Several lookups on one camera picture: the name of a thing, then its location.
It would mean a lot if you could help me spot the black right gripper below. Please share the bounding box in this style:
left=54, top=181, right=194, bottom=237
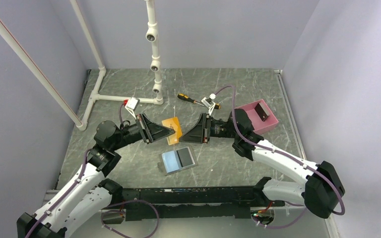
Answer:
left=179, top=114, right=239, bottom=144

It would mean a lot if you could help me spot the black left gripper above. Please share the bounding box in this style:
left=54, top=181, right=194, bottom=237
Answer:
left=111, top=113, right=174, bottom=151

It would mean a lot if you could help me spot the orange credit card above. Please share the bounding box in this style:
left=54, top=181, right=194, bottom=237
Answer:
left=161, top=117, right=183, bottom=146

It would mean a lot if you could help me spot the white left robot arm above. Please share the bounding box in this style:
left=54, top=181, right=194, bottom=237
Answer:
left=16, top=114, right=175, bottom=238

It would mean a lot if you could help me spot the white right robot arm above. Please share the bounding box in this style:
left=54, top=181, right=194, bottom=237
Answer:
left=179, top=109, right=345, bottom=219

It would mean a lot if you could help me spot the grey leather card holder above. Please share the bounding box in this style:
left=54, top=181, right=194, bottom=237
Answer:
left=157, top=146, right=198, bottom=176

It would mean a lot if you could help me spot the pink plastic card box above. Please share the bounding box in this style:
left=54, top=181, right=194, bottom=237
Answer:
left=238, top=99, right=279, bottom=135

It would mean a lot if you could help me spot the yellow black screwdriver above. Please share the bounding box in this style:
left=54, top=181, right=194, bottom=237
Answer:
left=177, top=93, right=221, bottom=110

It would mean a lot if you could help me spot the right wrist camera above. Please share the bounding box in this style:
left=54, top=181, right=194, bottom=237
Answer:
left=201, top=93, right=220, bottom=116

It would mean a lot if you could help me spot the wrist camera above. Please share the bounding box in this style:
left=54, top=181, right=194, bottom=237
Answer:
left=124, top=97, right=140, bottom=119
left=201, top=93, right=220, bottom=116

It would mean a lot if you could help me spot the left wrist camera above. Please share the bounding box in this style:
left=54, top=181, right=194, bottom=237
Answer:
left=124, top=97, right=140, bottom=119

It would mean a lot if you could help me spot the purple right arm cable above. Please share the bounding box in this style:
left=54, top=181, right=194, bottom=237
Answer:
left=214, top=84, right=346, bottom=230

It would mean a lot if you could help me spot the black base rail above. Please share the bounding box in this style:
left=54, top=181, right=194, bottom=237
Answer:
left=100, top=179, right=285, bottom=221

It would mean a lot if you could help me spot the white PVC pipe frame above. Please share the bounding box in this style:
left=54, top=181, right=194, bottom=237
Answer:
left=0, top=0, right=164, bottom=131

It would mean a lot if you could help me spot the aluminium extrusion frame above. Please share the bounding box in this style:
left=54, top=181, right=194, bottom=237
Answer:
left=274, top=69, right=341, bottom=238

